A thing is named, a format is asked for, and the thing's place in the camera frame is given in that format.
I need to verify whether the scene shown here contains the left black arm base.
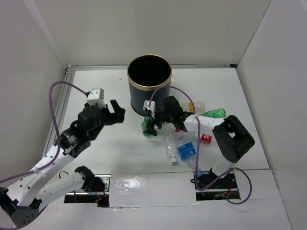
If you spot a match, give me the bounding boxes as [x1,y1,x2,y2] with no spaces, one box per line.
[64,166,111,207]

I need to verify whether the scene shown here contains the shiny white tape sheet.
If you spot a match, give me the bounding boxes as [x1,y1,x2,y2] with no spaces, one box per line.
[109,172,197,207]

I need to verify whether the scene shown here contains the black bin with gold rim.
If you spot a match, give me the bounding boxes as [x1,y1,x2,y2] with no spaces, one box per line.
[127,54,172,116]

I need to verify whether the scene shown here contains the clear bottle blue label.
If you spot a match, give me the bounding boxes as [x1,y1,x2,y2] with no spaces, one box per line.
[176,135,196,173]

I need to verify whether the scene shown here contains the clear bottle red label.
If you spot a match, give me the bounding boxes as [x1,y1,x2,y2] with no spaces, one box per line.
[175,129,212,145]

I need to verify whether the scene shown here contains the green soda bottle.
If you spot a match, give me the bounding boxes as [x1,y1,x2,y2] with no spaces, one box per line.
[199,108,226,118]

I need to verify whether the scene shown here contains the small bottle yellow cap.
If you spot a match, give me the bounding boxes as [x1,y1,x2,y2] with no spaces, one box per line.
[180,101,205,114]

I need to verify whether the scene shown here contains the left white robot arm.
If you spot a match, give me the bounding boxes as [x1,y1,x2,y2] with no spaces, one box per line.
[0,100,125,229]

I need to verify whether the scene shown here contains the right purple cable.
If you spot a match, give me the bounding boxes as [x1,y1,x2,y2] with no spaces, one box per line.
[150,86,252,205]

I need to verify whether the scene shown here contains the crushed clear bottle white cap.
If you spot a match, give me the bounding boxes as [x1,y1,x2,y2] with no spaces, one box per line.
[163,134,177,166]

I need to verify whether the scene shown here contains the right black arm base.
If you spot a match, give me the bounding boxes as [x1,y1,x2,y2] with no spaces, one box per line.
[195,171,240,201]

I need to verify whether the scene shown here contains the small green plastic bottle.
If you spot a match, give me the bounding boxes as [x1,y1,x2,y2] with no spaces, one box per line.
[141,116,156,137]

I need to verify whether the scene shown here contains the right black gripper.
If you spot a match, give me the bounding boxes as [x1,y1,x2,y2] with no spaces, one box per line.
[143,107,175,136]

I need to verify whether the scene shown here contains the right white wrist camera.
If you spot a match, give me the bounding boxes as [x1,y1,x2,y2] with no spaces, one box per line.
[143,100,156,119]

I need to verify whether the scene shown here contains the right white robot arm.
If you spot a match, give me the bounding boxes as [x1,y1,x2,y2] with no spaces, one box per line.
[143,96,255,188]

